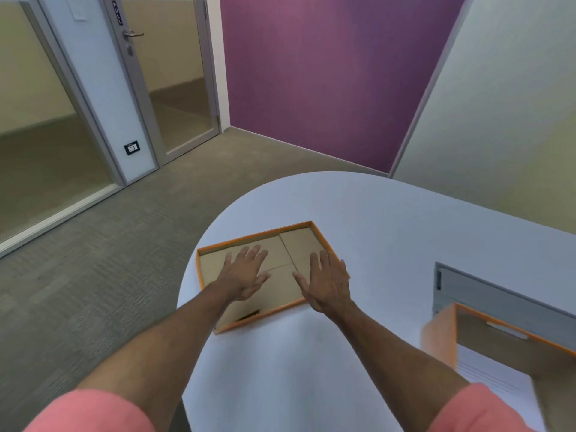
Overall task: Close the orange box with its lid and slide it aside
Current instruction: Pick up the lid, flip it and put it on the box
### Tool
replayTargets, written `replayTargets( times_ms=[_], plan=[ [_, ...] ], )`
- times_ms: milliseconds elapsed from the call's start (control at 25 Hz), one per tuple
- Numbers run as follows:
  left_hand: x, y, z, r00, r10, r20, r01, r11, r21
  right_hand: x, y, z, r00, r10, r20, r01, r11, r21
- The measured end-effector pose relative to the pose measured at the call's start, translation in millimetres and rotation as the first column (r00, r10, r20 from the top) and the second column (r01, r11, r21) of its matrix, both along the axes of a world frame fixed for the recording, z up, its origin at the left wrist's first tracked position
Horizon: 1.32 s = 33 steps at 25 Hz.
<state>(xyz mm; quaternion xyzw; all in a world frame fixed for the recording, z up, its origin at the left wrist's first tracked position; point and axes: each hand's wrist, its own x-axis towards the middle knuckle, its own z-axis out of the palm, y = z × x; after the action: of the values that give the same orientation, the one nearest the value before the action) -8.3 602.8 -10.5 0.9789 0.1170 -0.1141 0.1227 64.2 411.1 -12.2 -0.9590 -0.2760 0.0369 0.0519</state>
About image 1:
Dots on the person's left hand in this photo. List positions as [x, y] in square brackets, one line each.
[243, 276]

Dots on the person's right hand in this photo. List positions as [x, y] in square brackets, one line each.
[328, 283]

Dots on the orange cardboard box lid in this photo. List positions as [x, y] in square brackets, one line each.
[297, 240]

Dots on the orange cardboard box base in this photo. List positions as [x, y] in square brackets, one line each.
[495, 346]

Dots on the person's right forearm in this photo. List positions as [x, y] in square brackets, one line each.
[396, 364]

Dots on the person's left forearm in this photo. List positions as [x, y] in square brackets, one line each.
[157, 350]

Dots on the white table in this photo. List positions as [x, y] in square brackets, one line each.
[382, 220]

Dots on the white printed paper sheet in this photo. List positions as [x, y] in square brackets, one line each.
[490, 377]

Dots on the pink right sleeve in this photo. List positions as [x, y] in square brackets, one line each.
[486, 411]

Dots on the pink sleeve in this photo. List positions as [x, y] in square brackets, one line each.
[90, 413]
[486, 411]

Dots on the pink left sleeve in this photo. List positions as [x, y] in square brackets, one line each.
[90, 413]

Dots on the glass partition panel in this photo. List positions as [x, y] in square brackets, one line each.
[36, 130]

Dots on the white paper notice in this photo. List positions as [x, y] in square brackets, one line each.
[77, 8]

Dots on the black wall switch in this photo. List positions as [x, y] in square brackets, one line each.
[132, 148]

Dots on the glass door grey frame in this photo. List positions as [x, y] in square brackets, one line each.
[180, 85]

